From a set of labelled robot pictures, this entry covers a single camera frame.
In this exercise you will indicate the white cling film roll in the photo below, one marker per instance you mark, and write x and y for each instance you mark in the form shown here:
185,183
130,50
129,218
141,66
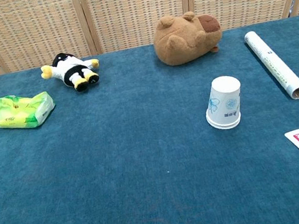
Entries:
271,61

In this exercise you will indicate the white paper cup blue print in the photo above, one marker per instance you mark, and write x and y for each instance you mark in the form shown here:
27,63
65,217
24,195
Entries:
226,95
226,128

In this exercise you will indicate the brown capybara plush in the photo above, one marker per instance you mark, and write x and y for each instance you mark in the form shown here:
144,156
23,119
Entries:
184,45

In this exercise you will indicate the black white penguin plush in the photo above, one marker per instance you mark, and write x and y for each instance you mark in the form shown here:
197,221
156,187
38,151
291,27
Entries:
69,68

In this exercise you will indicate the blue carpet table cover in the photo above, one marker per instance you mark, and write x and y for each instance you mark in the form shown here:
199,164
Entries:
118,166

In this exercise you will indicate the green tissue pack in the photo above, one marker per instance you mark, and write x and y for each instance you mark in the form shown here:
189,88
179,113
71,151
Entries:
22,111

